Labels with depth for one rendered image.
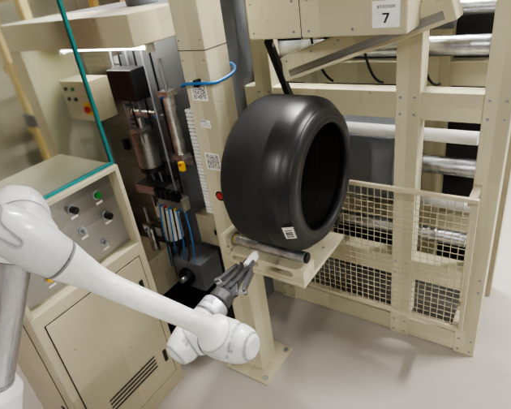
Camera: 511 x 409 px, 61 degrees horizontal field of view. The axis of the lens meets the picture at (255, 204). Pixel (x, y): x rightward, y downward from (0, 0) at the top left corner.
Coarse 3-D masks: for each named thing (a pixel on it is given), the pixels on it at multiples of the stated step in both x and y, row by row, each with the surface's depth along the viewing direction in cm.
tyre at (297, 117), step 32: (288, 96) 155; (256, 128) 145; (288, 128) 140; (320, 128) 180; (224, 160) 149; (256, 160) 141; (288, 160) 138; (320, 160) 189; (224, 192) 152; (256, 192) 143; (288, 192) 140; (320, 192) 189; (256, 224) 150; (288, 224) 145; (320, 224) 180
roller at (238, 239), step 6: (234, 240) 180; (240, 240) 179; (246, 240) 177; (252, 240) 176; (246, 246) 178; (252, 246) 175; (258, 246) 174; (264, 246) 172; (270, 246) 171; (276, 246) 170; (270, 252) 171; (276, 252) 169; (282, 252) 168; (288, 252) 166; (294, 252) 165; (300, 252) 164; (306, 252) 164; (288, 258) 167; (294, 258) 165; (300, 258) 164; (306, 258) 163
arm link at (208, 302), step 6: (204, 300) 133; (210, 300) 132; (216, 300) 132; (198, 306) 132; (204, 306) 130; (210, 306) 131; (216, 306) 131; (222, 306) 132; (210, 312) 130; (216, 312) 130; (222, 312) 132
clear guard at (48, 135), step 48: (0, 0) 131; (48, 0) 142; (0, 48) 133; (48, 48) 145; (0, 96) 135; (48, 96) 148; (0, 144) 138; (48, 144) 151; (96, 144) 167; (48, 192) 154
